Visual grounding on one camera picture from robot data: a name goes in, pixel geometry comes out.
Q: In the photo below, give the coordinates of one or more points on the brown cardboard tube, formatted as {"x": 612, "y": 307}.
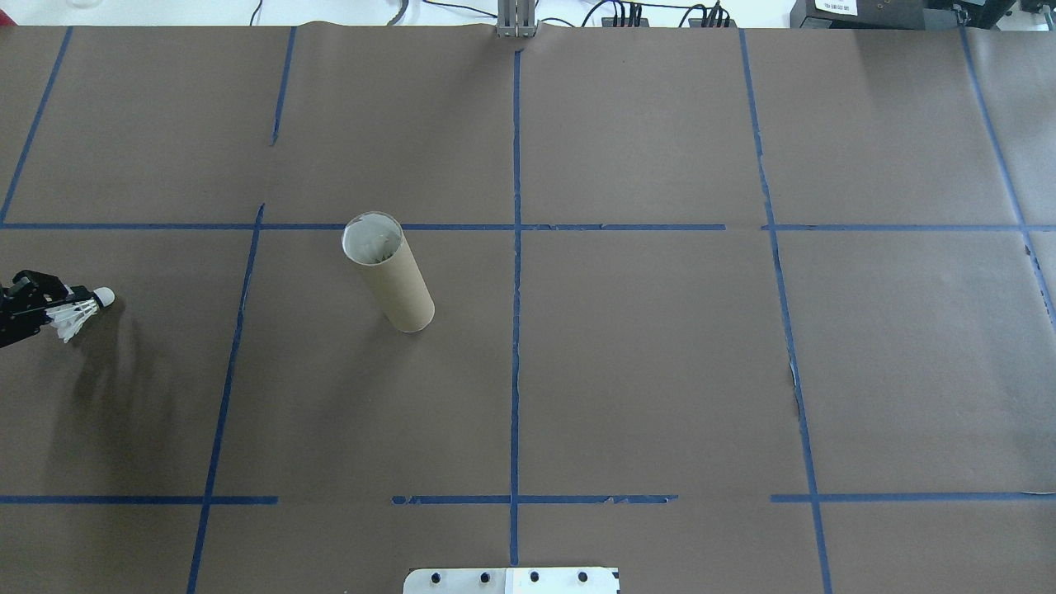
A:
{"x": 400, "y": 289}

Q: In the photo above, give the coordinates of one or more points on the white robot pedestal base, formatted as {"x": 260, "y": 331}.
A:
{"x": 561, "y": 582}

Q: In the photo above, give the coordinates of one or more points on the aluminium frame post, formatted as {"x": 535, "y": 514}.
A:
{"x": 516, "y": 21}

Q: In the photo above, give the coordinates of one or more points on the white feather shuttlecock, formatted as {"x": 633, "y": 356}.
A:
{"x": 371, "y": 241}
{"x": 105, "y": 297}

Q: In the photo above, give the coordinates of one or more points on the black metal stand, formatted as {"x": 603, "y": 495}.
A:
{"x": 969, "y": 8}

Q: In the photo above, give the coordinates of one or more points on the black box white label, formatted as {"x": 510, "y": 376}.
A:
{"x": 874, "y": 16}

